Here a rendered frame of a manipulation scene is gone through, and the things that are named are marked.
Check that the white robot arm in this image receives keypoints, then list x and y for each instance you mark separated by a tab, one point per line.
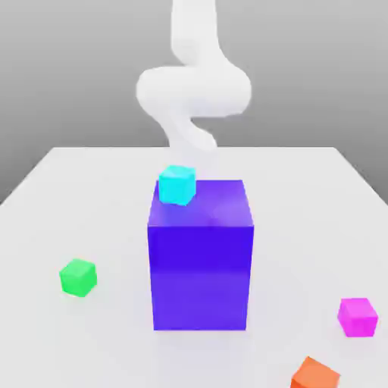
194	91

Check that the small cyan cube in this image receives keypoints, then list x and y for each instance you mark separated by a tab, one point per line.
176	185

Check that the small green cube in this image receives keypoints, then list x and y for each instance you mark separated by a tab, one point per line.
78	277

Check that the small magenta cube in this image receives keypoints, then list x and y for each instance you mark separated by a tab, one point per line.
357	317

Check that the small orange cube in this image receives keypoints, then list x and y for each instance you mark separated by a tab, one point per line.
315	375

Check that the large purple box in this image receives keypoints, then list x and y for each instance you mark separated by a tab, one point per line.
200	272

